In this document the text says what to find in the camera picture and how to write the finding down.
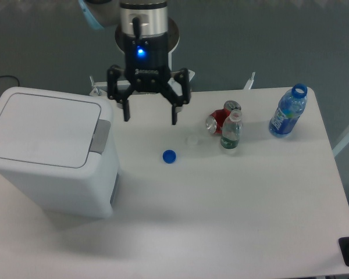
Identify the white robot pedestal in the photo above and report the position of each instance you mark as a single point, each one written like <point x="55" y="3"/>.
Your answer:
<point x="173" y="39"/>

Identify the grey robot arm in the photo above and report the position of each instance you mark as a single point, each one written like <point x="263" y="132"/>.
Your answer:
<point x="140" y="19"/>

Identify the blue drink bottle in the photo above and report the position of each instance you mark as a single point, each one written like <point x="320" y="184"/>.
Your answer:
<point x="290" y="107"/>

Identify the white metal base frame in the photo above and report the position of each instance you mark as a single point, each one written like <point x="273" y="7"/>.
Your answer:
<point x="100" y="88"/>

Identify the blue bottle cap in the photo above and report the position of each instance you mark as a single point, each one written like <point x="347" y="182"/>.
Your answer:
<point x="169" y="156"/>

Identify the white trash can body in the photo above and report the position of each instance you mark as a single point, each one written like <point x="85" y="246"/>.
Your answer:
<point x="86" y="191"/>

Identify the white trash can lid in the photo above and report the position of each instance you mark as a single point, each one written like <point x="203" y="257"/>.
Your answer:
<point x="46" y="130"/>

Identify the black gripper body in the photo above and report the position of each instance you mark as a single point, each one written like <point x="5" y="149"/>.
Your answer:
<point x="146" y="59"/>

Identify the clear green-label bottle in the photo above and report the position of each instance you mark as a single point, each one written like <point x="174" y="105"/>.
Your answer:
<point x="231" y="130"/>

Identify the crushed red soda can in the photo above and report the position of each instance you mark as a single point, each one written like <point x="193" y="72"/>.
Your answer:
<point x="214" y="121"/>

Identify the clear bottle cap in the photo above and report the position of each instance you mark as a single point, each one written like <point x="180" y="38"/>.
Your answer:
<point x="192" y="140"/>

